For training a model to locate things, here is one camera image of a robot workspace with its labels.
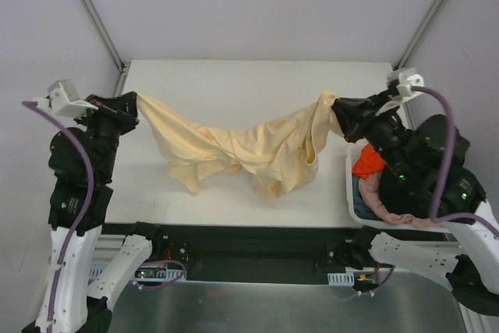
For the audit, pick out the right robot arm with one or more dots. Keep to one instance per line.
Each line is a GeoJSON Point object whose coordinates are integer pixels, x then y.
{"type": "Point", "coordinates": [425, 175]}

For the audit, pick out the left white cable duct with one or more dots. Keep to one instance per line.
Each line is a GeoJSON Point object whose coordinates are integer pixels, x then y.
{"type": "Point", "coordinates": [150, 274]}

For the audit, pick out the white laundry basket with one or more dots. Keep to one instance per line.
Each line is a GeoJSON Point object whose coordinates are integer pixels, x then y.
{"type": "Point", "coordinates": [352, 156]}

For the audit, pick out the left aluminium frame post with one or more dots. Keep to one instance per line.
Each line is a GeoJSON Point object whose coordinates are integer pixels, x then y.
{"type": "Point", "coordinates": [102, 32]}

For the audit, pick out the blue garment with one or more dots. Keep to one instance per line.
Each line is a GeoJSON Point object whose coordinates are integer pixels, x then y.
{"type": "Point", "coordinates": [360, 207]}

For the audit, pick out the aluminium frame post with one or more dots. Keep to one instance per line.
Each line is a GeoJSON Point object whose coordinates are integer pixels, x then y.
{"type": "Point", "coordinates": [102, 32]}
{"type": "Point", "coordinates": [420, 32]}

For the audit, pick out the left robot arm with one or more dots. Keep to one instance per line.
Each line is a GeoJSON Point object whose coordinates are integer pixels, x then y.
{"type": "Point", "coordinates": [83, 160]}

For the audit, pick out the pink garment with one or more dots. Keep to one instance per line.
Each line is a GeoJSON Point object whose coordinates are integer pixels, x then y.
{"type": "Point", "coordinates": [369, 191]}

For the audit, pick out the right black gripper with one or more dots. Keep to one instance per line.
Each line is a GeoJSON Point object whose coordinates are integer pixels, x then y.
{"type": "Point", "coordinates": [366, 115]}

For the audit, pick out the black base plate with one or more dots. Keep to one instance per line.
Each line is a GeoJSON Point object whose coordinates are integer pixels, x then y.
{"type": "Point", "coordinates": [276, 255]}

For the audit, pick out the right aluminium frame post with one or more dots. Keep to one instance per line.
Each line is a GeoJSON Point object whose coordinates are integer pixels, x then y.
{"type": "Point", "coordinates": [420, 32]}

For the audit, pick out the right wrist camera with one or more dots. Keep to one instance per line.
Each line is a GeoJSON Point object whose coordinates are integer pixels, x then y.
{"type": "Point", "coordinates": [402, 83]}

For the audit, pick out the white cable duct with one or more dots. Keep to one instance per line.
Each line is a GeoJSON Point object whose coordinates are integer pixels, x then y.
{"type": "Point", "coordinates": [346, 279]}
{"type": "Point", "coordinates": [150, 274]}

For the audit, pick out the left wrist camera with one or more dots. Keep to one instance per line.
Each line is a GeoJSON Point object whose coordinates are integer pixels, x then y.
{"type": "Point", "coordinates": [63, 100]}

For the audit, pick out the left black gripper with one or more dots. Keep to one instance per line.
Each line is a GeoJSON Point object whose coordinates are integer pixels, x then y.
{"type": "Point", "coordinates": [113, 111]}

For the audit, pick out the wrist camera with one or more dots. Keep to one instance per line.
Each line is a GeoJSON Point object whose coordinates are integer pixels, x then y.
{"type": "Point", "coordinates": [402, 83]}
{"type": "Point", "coordinates": [63, 100]}

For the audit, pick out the right white cable duct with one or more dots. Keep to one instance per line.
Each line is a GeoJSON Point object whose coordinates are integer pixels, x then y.
{"type": "Point", "coordinates": [346, 279]}

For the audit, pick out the orange t shirt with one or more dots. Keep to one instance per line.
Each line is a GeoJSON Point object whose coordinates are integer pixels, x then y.
{"type": "Point", "coordinates": [368, 163]}

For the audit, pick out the cream yellow t shirt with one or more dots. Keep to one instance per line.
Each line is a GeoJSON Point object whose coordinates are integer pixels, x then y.
{"type": "Point", "coordinates": [280, 156]}

